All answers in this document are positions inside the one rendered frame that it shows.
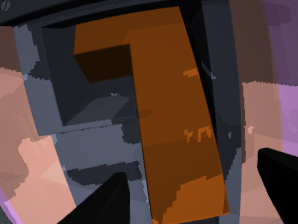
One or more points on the orange l-shaped part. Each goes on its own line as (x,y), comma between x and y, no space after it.
(182,167)

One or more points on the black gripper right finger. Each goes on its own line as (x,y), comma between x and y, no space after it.
(279,173)

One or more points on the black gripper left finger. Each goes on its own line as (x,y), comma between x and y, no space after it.
(109,204)

